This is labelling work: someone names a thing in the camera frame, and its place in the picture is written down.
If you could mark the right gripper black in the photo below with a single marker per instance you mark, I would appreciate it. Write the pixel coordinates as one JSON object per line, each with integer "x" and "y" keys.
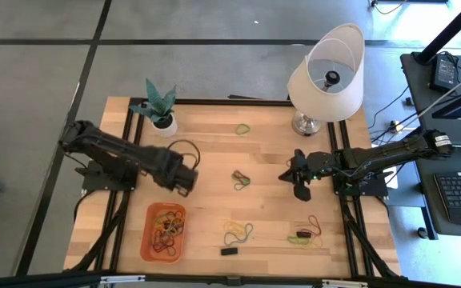
{"x": 316, "y": 166}

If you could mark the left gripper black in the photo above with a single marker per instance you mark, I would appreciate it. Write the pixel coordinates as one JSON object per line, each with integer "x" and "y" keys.
{"x": 170, "y": 170}

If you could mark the wide black rubber band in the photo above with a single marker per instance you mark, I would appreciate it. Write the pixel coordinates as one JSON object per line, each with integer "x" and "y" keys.
{"x": 303, "y": 234}

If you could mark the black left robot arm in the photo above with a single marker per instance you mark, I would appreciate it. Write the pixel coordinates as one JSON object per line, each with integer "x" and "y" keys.
{"x": 110, "y": 146}

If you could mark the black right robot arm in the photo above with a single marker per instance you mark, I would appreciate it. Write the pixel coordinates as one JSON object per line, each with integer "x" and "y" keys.
{"x": 394, "y": 150}

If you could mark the orange plastic bin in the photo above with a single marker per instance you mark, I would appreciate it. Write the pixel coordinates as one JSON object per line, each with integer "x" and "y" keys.
{"x": 148, "y": 256}

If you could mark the green plant in white pot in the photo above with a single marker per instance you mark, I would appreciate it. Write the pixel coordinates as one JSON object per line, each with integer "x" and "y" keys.
{"x": 164, "y": 126}

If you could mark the small black block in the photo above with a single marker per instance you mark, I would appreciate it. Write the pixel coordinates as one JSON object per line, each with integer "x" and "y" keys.
{"x": 229, "y": 251}

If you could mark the white shade silver table lamp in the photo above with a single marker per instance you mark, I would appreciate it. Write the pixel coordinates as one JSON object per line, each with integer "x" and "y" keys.
{"x": 326, "y": 104}

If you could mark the white paper sheet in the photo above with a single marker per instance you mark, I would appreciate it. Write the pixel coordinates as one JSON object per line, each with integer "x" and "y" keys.
{"x": 393, "y": 182}

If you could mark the yellow power plug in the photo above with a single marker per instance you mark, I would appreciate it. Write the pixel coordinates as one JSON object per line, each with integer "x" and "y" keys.
{"x": 396, "y": 127}

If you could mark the black caster wheel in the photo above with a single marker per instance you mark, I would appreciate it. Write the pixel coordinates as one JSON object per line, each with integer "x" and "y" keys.
{"x": 422, "y": 233}

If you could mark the small black floor box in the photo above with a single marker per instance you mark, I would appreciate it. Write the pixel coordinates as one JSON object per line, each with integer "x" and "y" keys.
{"x": 409, "y": 101}

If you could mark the black desk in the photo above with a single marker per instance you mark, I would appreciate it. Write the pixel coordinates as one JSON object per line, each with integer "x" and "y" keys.
{"x": 414, "y": 80}

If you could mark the black power adapter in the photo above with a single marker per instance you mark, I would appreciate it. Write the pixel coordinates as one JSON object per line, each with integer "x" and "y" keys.
{"x": 444, "y": 72}

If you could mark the thick black pole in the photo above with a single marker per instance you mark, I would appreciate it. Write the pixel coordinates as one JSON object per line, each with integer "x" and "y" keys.
{"x": 450, "y": 30}

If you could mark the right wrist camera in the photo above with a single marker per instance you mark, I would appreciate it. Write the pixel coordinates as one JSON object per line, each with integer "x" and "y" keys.
{"x": 287, "y": 177}

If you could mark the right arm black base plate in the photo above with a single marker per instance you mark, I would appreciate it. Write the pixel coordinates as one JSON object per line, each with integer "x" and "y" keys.
{"x": 376, "y": 191}

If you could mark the black frame rail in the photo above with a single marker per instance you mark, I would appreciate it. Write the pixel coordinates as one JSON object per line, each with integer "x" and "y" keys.
{"x": 128, "y": 121}
{"x": 367, "y": 260}
{"x": 353, "y": 260}
{"x": 139, "y": 122}
{"x": 214, "y": 102}

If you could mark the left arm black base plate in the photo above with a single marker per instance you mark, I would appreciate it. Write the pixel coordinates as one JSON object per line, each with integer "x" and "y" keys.
{"x": 94, "y": 185}

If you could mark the black overhead frame bar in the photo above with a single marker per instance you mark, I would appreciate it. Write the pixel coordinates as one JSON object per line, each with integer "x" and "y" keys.
{"x": 198, "y": 281}

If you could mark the silver metal bracket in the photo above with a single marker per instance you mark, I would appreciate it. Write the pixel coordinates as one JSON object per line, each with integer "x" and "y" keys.
{"x": 344, "y": 283}
{"x": 122, "y": 279}

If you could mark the small grey centre bracket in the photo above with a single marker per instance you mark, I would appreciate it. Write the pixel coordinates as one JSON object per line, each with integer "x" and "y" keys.
{"x": 233, "y": 281}

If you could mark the black diagonal frame strut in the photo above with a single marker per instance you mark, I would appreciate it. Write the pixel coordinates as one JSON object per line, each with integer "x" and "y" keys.
{"x": 90, "y": 246}
{"x": 386, "y": 260}

